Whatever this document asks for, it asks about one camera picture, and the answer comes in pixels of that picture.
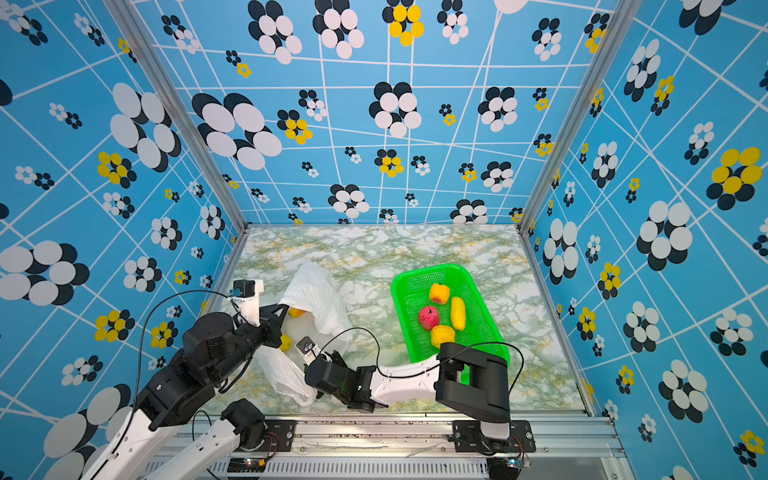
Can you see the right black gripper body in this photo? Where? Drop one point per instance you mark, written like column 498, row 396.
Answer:
column 338, row 361

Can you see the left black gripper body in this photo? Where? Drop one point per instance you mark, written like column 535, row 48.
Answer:
column 268, row 324

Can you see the white plastic bag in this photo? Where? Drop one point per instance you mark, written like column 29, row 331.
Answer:
column 315, row 294

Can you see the pink toy apple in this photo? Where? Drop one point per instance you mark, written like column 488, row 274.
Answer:
column 429, row 317

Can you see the yellow toy orange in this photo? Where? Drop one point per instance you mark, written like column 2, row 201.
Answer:
column 442, row 334

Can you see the yellow toy apple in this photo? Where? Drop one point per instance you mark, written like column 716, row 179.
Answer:
column 439, row 293

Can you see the yellow toy mango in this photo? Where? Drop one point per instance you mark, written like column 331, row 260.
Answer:
column 286, row 343
column 458, row 313

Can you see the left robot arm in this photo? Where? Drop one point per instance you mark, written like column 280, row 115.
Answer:
column 213, row 349

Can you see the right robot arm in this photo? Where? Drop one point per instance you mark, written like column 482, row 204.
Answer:
column 464, row 379

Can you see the yellow orange toy banana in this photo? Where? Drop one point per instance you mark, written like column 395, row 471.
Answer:
column 295, row 312

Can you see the left circuit board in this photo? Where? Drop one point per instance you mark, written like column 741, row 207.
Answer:
column 244, row 465

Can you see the circuit board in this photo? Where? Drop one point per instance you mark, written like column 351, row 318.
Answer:
column 506, row 468
column 244, row 465

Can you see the green plastic basket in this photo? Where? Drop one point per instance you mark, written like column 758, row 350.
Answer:
column 410, row 293

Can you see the right circuit board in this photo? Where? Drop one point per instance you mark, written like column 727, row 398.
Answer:
column 506, row 468

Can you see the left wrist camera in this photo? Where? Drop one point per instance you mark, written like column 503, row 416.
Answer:
column 245, row 296

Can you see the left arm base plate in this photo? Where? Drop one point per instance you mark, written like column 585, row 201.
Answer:
column 269, row 436

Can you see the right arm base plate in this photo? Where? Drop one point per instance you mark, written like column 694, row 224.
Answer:
column 474, row 436

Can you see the aluminium front rail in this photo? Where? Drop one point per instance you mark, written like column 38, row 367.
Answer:
column 569, row 445

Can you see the left aluminium corner post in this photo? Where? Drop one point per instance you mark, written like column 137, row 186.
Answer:
column 128, row 22

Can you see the aluminium corner post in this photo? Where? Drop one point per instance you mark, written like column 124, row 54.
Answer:
column 620, row 23
column 128, row 22

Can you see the right aluminium corner post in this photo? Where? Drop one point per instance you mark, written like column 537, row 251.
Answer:
column 620, row 23

